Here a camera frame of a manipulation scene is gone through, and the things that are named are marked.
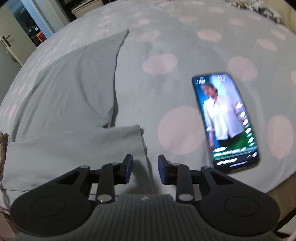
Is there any grey long-sleeve garment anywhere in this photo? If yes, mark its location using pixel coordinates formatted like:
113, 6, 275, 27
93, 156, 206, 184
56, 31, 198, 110
1, 30, 159, 199

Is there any black smartphone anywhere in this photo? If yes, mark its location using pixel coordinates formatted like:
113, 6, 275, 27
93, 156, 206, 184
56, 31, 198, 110
192, 73, 260, 173

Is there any folded brown tank top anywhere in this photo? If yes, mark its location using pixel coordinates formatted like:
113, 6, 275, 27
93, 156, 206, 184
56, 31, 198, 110
0, 132, 9, 180

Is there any grey pink-dotted bed sheet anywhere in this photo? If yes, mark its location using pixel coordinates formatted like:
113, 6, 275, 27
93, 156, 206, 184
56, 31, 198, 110
1, 1, 295, 209

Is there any cream storage box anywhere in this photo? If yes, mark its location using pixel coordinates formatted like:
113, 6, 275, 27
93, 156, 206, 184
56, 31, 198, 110
71, 0, 103, 18

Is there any white door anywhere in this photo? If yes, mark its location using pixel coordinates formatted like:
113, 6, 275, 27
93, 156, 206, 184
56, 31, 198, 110
0, 5, 36, 66

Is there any patterned black-white cloth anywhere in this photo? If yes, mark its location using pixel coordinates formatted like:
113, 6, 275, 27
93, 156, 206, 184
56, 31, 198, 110
225, 0, 282, 24

